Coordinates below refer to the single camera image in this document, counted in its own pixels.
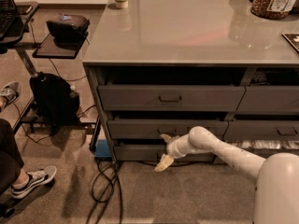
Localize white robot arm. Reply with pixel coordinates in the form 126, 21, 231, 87
155, 126, 299, 224

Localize grey drawer cabinet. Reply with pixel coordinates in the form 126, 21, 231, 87
83, 0, 299, 161

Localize grey sneaker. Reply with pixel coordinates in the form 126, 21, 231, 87
11, 165, 57, 199
0, 81, 21, 110

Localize grey sneaker lower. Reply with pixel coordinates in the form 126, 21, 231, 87
11, 165, 57, 199

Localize jar of nuts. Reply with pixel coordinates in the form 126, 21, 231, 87
250, 0, 297, 20

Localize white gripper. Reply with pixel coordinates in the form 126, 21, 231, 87
154, 133, 191, 172

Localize black device on shelf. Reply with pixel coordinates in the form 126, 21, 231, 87
46, 14, 90, 43

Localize person leg dark trousers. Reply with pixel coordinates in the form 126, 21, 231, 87
0, 119, 30, 199

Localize grey sneaker upper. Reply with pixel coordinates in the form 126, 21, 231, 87
0, 81, 21, 110

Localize dark booklet on counter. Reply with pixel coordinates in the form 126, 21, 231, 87
282, 33, 299, 53

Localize blue power box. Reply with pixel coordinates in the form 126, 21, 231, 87
94, 139, 111, 159

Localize black floor cables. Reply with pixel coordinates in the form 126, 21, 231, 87
85, 159, 200, 224

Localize black laptop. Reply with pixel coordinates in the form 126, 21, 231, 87
0, 0, 19, 39

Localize black desk stand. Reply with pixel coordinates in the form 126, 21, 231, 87
0, 2, 88, 133

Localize grey drawer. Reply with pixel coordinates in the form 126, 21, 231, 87
98, 85, 245, 112
113, 142, 215, 162
230, 140, 299, 159
107, 116, 228, 139
223, 120, 299, 141
237, 86, 299, 114

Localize black backpack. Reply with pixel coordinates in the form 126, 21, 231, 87
29, 72, 80, 135

